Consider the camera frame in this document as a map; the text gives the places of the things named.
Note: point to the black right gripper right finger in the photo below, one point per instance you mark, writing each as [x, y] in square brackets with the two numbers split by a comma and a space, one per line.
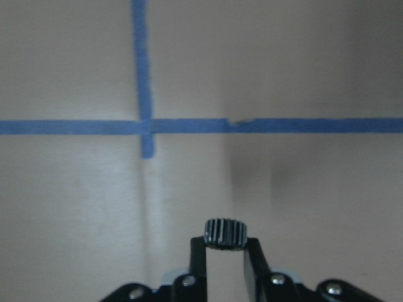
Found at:
[256, 270]

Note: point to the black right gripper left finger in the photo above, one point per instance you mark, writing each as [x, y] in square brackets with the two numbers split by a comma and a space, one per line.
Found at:
[198, 268]

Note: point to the black gear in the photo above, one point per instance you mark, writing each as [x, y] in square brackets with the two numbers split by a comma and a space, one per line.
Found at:
[225, 234]

